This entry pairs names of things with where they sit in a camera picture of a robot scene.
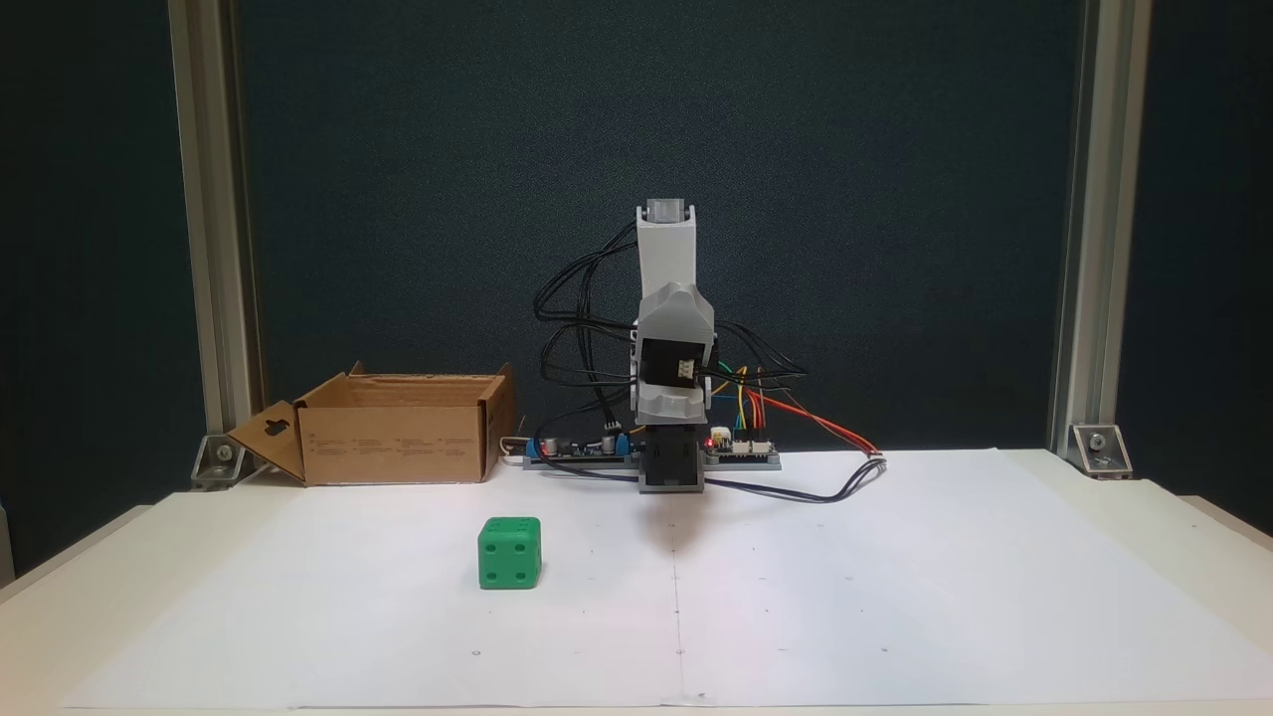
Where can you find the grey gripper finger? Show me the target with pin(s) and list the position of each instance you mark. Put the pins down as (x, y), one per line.
(674, 410)

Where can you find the green dice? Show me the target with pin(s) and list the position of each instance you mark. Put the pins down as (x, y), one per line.
(509, 557)

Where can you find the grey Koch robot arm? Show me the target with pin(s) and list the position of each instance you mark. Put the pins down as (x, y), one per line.
(666, 249)

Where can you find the motor controller circuit board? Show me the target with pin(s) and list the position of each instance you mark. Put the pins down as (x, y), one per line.
(746, 447)

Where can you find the grey board mounting plate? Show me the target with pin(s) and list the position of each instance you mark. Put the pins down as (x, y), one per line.
(756, 463)

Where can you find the blue power converter board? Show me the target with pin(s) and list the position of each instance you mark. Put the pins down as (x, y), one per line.
(572, 449)

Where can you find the brown cardboard box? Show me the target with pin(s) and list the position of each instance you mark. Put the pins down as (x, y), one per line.
(398, 438)

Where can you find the metal corner bracket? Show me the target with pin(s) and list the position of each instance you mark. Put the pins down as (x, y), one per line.
(221, 459)
(1099, 447)

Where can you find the aluminium profile post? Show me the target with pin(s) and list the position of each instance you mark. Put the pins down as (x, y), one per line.
(1099, 199)
(214, 199)

